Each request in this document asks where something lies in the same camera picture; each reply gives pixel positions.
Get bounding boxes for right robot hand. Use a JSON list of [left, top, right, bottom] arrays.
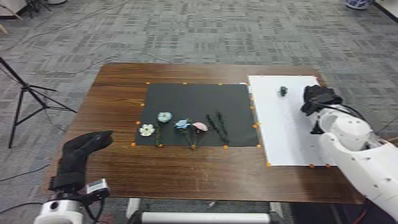
[[299, 84, 345, 117]]

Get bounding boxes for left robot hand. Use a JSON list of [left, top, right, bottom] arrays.
[[49, 130, 116, 194]]

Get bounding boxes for white sheet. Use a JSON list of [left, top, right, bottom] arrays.
[[248, 75, 340, 168]]

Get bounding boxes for white flower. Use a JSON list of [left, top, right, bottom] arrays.
[[137, 123, 157, 138]]

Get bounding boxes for pale blue flower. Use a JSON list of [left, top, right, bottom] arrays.
[[153, 111, 175, 148]]

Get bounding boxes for dark mat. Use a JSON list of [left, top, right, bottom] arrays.
[[132, 82, 262, 148]]

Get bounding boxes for pink flower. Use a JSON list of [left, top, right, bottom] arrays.
[[191, 121, 212, 148]]

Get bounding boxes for black tripod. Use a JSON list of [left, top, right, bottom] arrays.
[[0, 56, 81, 150]]

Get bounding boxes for pale grey bar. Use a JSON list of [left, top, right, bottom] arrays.
[[139, 212, 274, 224]]

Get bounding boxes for blue and white vase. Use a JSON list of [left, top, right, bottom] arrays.
[[345, 0, 377, 10]]

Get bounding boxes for black cable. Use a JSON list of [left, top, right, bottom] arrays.
[[312, 101, 372, 135]]

